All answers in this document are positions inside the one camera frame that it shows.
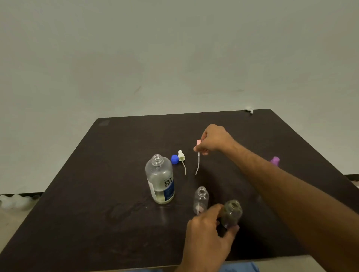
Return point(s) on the person's left forearm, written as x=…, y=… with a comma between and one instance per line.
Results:
x=200, y=269

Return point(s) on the small white scrap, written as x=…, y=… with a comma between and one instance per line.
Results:
x=249, y=110

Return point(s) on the small tinted plastic bottle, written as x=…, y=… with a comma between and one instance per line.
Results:
x=232, y=214

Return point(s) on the white crumpled plastic sheet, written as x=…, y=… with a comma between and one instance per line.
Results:
x=14, y=200

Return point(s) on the white spray pump with tube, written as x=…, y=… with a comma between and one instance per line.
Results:
x=181, y=156

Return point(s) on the blue bottle cap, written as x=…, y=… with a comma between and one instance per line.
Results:
x=174, y=159

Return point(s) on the person's right hand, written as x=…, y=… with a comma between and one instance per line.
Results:
x=217, y=138

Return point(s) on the person's blue trousers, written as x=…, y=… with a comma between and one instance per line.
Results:
x=241, y=267

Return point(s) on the person's right fingers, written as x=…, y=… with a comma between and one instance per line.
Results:
x=204, y=148

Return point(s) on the large clear bottle blue label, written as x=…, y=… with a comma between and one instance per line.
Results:
x=160, y=179

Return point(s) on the pink spray pump with tube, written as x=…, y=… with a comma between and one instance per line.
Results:
x=199, y=142

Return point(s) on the small clear plastic bottle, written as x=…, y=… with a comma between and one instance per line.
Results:
x=201, y=199

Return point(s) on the person's left thumb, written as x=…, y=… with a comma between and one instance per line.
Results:
x=232, y=232

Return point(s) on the person's left hand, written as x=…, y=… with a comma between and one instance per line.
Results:
x=204, y=241

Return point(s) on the purple spray pump cap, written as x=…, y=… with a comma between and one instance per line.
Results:
x=275, y=160

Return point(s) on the person's right forearm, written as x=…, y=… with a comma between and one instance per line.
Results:
x=294, y=196

